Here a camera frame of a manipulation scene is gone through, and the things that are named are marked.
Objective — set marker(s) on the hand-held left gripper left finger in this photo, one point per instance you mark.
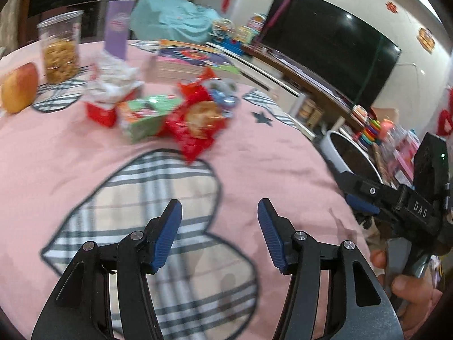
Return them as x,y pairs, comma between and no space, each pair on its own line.
166,233

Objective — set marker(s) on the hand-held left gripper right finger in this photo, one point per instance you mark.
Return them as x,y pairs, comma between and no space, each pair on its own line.
272,237

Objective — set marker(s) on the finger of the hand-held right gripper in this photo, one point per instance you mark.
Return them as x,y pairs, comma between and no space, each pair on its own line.
362,206
371,191

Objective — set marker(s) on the white round trash bin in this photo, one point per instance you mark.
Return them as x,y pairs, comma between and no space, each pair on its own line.
331,148

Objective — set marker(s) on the red snack bag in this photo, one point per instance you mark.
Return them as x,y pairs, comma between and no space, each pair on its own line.
193,131

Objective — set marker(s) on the green milk carton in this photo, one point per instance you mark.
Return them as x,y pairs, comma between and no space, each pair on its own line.
148,118

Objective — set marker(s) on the person's right hand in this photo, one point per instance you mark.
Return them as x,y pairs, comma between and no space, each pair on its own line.
414,288

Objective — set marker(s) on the pink plastic storage box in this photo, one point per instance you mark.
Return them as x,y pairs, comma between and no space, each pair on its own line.
403,159

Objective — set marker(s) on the toy cash register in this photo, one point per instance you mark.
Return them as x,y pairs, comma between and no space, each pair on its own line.
359,113

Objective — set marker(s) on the yellow toy basket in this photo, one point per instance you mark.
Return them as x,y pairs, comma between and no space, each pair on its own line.
316,117

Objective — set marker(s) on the red hanging ornament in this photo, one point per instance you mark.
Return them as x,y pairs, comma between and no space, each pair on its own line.
445,117

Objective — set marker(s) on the stack of round yellow containers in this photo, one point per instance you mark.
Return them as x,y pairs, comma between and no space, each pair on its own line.
306,110

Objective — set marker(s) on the red paper box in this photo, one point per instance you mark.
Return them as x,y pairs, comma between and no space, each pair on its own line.
101,113

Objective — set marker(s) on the white television cabinet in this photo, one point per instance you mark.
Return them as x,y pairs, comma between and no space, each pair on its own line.
279,81

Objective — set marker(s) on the grey and blue wrapper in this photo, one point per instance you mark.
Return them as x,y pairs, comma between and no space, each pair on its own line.
224,94

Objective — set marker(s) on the black flat television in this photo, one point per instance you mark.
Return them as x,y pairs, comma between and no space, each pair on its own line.
329,46

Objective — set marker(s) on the colourful picture book box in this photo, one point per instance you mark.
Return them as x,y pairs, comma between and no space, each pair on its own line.
198,60

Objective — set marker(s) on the blue toy block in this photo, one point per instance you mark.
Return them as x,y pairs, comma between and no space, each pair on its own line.
233,46

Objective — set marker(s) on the colourful toy house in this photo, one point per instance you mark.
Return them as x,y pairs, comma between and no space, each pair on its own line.
246,34

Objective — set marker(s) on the red and yellow apple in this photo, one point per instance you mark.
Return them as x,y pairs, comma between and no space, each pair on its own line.
19,88

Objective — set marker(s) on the clear plastic snack jar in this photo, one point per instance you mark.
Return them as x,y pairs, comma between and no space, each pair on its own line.
60,53

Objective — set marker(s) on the purple bottle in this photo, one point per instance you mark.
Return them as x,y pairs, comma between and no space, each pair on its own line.
118,28

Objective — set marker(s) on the ferris wheel toy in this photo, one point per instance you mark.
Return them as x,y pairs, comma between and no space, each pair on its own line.
223,29

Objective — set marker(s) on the teal cover cloth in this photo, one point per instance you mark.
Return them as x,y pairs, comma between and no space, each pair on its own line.
170,19

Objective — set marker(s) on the beige patterned curtain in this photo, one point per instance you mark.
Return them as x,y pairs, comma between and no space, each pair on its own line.
7,28

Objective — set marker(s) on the red and yellow wall decal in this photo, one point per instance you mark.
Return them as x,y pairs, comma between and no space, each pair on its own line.
426,40

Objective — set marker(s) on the small red wall decal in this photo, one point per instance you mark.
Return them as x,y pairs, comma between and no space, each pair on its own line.
391,7

